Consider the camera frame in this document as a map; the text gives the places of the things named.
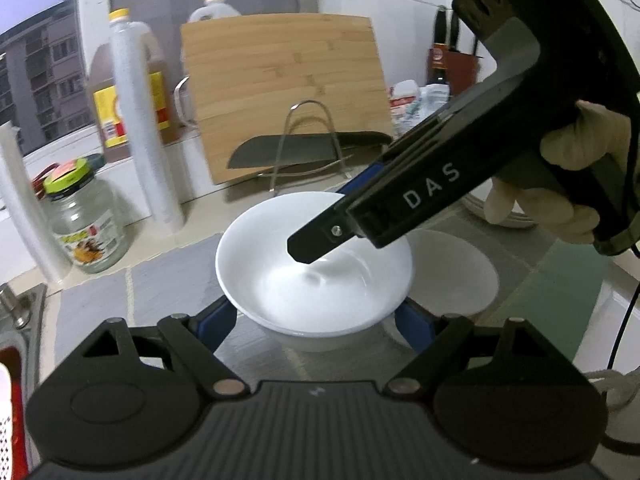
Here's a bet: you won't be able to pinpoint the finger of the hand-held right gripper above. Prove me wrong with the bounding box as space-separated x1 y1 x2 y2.
335 179 364 201
286 200 372 265

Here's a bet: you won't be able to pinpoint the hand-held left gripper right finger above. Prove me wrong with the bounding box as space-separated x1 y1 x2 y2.
384 297 586 402

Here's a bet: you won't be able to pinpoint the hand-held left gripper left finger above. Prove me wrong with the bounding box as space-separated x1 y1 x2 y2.
55 295 252 402

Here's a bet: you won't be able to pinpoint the plain white bowl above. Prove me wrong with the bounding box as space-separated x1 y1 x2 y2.
215 191 415 354

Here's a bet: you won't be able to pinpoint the white bowl pink flowers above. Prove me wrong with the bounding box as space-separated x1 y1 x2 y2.
382 229 500 349

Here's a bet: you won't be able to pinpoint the large white fruit-print plate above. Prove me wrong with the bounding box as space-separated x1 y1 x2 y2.
462 192 536 226

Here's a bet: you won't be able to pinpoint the person's right hand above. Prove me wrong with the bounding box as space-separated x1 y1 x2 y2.
482 99 633 245

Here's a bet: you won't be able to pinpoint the checked table cloth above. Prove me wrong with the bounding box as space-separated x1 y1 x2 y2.
52 200 611 391

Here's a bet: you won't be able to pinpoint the brown knife block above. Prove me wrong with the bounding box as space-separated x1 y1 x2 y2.
430 45 484 99

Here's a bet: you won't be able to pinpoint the dark soy sauce bottle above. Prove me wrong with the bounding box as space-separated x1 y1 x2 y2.
429 44 451 97

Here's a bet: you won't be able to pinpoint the steel kitchen knife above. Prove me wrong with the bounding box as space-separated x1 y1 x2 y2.
227 130 394 170

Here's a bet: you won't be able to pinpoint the red white packet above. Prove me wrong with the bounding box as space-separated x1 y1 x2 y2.
388 80 421 134

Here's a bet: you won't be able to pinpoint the bamboo cutting board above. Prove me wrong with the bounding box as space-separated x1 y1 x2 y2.
173 12 394 186

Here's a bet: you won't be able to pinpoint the steel sink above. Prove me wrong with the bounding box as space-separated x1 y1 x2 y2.
0 282 49 353

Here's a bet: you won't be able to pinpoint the tall plastic wrap roll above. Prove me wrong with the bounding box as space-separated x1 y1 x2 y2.
107 20 185 234

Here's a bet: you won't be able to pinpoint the red white colander basket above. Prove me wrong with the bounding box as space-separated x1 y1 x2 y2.
0 345 29 480

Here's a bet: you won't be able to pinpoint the plastic bag roll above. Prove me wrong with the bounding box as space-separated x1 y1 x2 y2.
0 122 71 284

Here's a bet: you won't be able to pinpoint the clear jug yellow cap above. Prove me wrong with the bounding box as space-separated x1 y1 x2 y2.
187 0 242 24

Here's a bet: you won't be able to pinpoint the brown jug yellow label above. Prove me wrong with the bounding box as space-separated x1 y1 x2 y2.
85 8 179 164

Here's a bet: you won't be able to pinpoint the metal wire knife rack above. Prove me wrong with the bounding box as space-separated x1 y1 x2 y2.
257 100 354 196

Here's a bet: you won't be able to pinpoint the black cable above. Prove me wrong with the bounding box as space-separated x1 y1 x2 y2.
600 245 640 456

